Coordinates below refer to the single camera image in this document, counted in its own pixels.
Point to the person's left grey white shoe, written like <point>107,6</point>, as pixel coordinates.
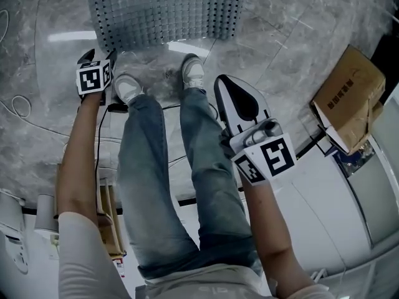
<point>127,87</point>

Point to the person's light shirt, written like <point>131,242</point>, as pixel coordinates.
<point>81,260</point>

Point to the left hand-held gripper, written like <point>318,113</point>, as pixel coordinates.
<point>92,79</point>

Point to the person's left forearm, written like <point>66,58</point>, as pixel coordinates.
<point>78,154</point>

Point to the white cylinder container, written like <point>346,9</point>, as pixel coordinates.
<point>46,212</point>

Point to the person's right grey white shoe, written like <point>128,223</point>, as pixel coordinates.
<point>192,70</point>

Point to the person's grey white shoe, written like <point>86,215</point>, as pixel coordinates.
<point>127,87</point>
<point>192,70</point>

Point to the white appliance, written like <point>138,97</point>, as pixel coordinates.
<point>12,251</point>

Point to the person's blue jeans legs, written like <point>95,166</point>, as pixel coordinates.
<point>156,182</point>

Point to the light wooden frame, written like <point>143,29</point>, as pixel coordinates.
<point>109,238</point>

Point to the white cabinet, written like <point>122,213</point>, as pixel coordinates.
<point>311,204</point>

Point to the grey textured bath mat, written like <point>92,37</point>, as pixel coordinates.
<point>162,11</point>

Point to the person's right forearm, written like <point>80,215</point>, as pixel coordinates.
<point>271,229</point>

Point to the small black adapter box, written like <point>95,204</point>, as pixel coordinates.
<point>118,108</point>

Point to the brown cardboard box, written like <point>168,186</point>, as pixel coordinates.
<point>349,92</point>

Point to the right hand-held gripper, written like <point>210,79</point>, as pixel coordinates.
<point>274,157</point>

